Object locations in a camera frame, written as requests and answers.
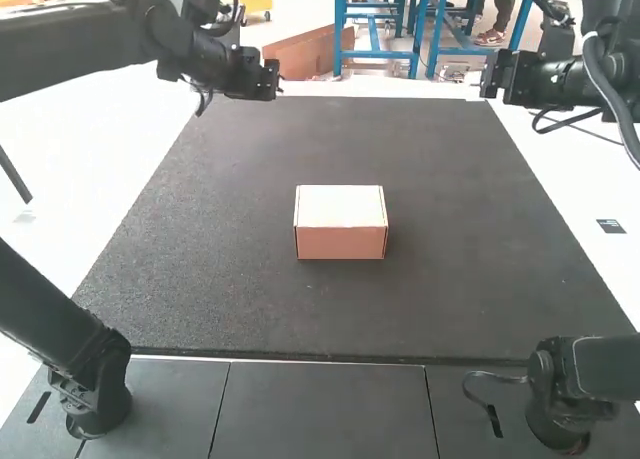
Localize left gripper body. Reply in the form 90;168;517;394
224;46;284;102

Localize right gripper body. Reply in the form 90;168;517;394
478;48;540;106

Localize cardboard box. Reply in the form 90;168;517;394
292;183;390;261

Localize brown wooden crate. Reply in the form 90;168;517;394
261;23;357;81

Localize person's legs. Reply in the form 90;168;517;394
472;0;519;48

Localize black mat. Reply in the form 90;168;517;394
71;96;640;368

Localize black pole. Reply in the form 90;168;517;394
0;143;34;205

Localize dark base panel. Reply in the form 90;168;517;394
424;365;640;459
7;357;232;459
208;361;442;459

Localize black cable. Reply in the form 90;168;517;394
530;105;606;135
461;369;532;420
192;81;217;118

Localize blue metal frame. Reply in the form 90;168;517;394
424;0;537;80
332;0;425;80

